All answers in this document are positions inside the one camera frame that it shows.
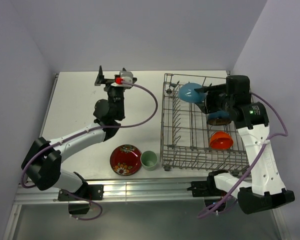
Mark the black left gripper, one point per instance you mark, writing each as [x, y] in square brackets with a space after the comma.
[101, 80]

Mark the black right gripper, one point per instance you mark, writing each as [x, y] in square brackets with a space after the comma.
[208, 106]

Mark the light blue ceramic bowl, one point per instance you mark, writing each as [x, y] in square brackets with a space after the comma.
[188, 94]

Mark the dark teal floral bowl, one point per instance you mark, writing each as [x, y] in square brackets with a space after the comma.
[218, 118]

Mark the orange bowl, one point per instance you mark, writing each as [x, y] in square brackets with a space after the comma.
[221, 140]

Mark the red floral plate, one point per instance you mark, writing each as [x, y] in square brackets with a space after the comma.
[125, 160]

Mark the pale green cup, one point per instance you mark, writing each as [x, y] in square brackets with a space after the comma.
[149, 160]

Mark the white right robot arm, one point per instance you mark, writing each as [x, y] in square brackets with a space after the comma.
[260, 188]

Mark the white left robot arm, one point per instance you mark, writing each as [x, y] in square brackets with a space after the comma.
[43, 162]

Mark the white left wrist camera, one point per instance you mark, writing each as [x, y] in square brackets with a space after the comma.
[123, 79]

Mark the grey wire dish rack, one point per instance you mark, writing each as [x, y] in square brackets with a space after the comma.
[185, 134]

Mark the aluminium frame rail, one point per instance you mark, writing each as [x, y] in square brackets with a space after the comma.
[123, 190]

